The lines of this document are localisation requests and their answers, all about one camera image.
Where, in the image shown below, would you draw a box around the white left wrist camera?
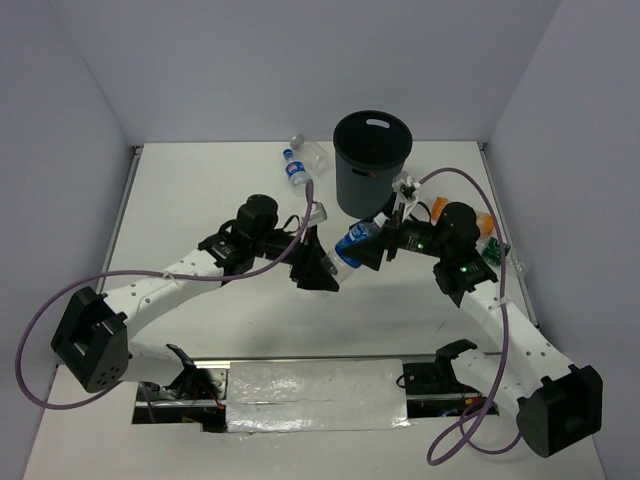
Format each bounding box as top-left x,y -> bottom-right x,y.
307,201 -> 328,228

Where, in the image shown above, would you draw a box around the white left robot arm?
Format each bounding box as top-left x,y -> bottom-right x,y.
51,194 -> 338,399

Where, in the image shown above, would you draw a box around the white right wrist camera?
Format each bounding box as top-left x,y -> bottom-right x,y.
392,171 -> 420,222

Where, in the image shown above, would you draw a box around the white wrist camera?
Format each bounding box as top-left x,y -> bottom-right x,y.
392,171 -> 420,222
307,201 -> 328,228

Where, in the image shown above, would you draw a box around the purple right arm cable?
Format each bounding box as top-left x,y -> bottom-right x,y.
414,168 -> 524,465

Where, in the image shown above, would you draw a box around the dark grey plastic bin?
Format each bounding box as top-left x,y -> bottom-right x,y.
332,110 -> 413,219

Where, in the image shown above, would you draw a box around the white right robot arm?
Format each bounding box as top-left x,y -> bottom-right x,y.
343,202 -> 603,458

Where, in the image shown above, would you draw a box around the metal base rail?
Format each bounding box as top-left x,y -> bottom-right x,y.
131,356 -> 482,434

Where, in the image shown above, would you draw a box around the silver foil covered panel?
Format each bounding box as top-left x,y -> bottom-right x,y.
225,359 -> 409,433

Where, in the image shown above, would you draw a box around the orange label juice bottle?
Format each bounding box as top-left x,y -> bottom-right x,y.
428,197 -> 495,237

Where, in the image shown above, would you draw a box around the clear empty plastic bottle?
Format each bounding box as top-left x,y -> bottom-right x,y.
290,134 -> 330,176

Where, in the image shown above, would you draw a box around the Pepsi label clear bottle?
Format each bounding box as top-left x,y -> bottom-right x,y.
282,148 -> 311,197

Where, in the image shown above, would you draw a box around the blue label water bottle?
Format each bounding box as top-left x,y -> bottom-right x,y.
321,213 -> 388,286

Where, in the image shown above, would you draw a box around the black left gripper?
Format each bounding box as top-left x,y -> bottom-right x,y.
250,222 -> 338,291

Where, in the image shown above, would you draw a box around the green label clear bottle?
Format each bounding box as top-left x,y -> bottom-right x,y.
478,236 -> 527,274

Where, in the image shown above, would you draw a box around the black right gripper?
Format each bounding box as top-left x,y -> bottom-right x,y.
341,191 -> 451,269

